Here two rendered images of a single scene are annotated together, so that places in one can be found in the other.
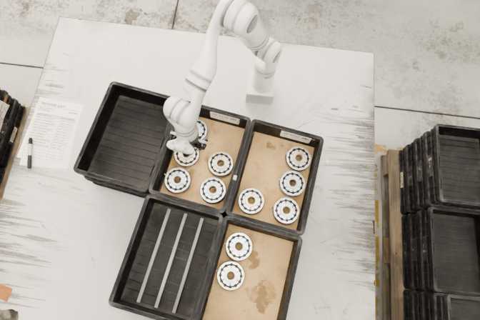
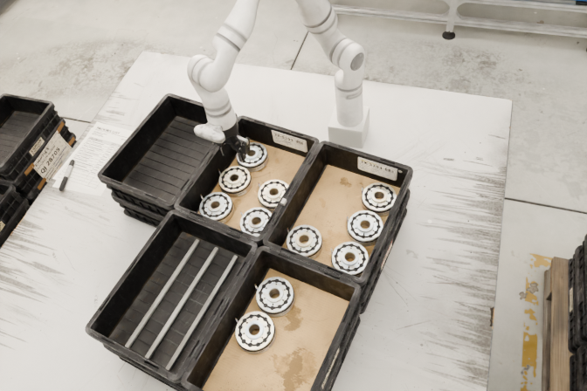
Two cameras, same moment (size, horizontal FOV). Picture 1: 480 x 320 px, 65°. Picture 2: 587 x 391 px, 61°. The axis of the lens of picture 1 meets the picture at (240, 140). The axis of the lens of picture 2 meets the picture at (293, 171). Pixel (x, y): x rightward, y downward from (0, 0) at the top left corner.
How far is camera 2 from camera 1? 0.58 m
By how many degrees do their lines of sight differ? 22
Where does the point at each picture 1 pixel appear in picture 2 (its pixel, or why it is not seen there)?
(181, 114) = (203, 69)
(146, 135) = (194, 157)
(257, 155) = (325, 191)
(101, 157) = (135, 176)
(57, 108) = (111, 133)
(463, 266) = not seen: outside the picture
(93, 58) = (164, 89)
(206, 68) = (238, 18)
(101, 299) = (90, 353)
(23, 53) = not seen: hidden behind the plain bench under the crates
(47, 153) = (85, 178)
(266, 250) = (314, 309)
